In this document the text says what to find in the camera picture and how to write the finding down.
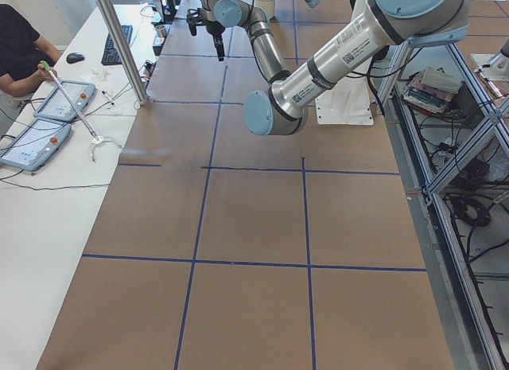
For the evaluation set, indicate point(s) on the person's forearm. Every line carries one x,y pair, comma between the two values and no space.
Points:
20,88

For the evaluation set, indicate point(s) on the long reacher grabber stick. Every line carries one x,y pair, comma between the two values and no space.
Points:
97,140

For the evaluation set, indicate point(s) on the stack of books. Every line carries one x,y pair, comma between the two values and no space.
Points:
431,90

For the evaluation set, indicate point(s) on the teach pendant tablet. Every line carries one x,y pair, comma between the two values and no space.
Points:
36,144
56,106

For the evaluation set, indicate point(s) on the white mug with handle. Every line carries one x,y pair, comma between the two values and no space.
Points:
267,6

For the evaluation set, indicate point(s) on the lower teach pendant tablet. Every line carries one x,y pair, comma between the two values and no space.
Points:
36,144

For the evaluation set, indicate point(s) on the small metal cup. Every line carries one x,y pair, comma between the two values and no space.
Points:
160,31

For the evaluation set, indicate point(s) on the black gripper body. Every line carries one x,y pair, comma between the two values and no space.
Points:
215,30

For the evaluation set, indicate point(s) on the person's hand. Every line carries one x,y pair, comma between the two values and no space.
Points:
45,74

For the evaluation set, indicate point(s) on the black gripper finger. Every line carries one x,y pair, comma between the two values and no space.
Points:
219,47

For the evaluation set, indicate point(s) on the black computer mouse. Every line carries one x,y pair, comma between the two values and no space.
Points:
73,58

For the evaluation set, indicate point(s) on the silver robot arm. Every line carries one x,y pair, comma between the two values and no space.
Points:
218,15
282,109

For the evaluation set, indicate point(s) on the aluminium table frame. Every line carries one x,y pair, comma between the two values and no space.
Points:
457,164

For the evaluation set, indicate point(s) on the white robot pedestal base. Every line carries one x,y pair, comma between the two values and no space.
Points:
348,103

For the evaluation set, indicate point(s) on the upper teach pendant tablet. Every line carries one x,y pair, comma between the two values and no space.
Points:
56,106

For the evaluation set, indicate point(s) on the aluminium frame post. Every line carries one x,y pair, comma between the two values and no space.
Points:
111,19

